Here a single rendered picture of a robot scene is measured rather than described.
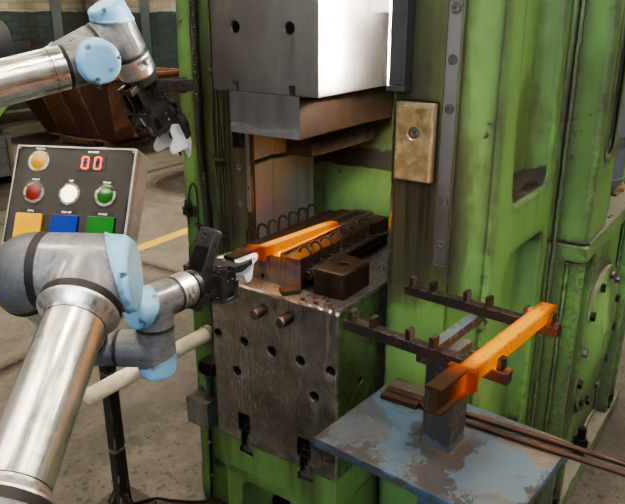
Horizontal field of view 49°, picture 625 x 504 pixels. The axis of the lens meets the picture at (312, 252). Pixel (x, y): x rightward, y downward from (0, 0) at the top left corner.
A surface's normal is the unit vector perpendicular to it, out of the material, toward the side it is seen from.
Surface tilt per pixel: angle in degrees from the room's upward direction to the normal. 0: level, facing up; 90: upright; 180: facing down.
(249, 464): 90
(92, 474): 0
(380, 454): 0
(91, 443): 0
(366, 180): 90
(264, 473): 90
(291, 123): 90
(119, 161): 60
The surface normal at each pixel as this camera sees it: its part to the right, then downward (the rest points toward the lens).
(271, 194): 0.82, 0.19
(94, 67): 0.54, 0.29
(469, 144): -0.57, 0.28
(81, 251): -0.03, -0.68
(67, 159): -0.15, -0.18
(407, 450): 0.00, -0.94
